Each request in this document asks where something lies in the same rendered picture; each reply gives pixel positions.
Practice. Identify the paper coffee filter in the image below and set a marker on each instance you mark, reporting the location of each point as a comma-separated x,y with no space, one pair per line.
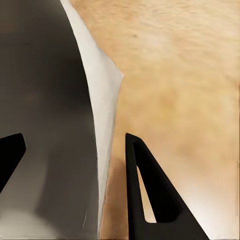
60,89

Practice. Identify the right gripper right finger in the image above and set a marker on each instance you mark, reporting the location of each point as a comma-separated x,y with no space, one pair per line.
174,220

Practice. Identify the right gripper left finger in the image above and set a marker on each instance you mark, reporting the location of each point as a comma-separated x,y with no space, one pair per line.
12,150

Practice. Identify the countertop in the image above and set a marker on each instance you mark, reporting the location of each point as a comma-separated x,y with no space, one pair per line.
180,93

